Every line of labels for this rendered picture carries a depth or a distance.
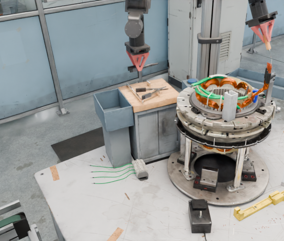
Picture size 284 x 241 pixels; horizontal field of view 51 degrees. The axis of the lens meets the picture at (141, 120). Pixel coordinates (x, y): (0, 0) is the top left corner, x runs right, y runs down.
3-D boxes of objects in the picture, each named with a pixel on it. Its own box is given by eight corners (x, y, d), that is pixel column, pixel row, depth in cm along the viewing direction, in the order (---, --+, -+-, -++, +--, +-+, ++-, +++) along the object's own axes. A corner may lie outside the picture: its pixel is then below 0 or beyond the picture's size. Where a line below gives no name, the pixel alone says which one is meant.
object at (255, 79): (281, 138, 135) (295, 80, 120) (272, 149, 129) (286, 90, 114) (231, 121, 150) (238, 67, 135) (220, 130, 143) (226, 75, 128)
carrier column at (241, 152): (235, 191, 106) (242, 143, 96) (230, 186, 108) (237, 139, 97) (240, 188, 107) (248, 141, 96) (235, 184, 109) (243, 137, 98)
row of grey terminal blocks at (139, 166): (149, 179, 117) (149, 170, 115) (138, 181, 116) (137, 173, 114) (142, 163, 125) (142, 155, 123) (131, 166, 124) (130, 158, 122)
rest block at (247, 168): (242, 173, 112) (243, 169, 111) (240, 164, 116) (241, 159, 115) (254, 174, 111) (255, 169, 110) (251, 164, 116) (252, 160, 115)
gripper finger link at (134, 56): (133, 74, 112) (132, 50, 107) (127, 68, 118) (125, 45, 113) (150, 71, 114) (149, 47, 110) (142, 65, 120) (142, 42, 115)
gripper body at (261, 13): (269, 19, 107) (264, -2, 106) (245, 27, 116) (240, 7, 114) (278, 15, 111) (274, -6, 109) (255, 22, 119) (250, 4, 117)
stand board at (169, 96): (133, 113, 109) (133, 107, 108) (118, 92, 125) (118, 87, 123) (182, 101, 115) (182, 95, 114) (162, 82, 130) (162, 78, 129)
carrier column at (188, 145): (186, 177, 114) (188, 132, 103) (182, 173, 116) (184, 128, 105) (191, 175, 114) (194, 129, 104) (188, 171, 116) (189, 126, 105)
